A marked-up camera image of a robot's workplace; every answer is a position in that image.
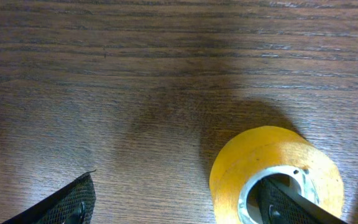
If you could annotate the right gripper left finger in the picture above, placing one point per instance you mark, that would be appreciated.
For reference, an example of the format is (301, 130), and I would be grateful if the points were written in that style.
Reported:
(74, 203)

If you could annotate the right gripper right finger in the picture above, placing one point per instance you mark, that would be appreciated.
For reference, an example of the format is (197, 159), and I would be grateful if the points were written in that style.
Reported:
(278, 204)

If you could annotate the yellow tape roll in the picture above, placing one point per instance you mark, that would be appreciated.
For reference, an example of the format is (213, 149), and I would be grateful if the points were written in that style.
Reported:
(271, 151)

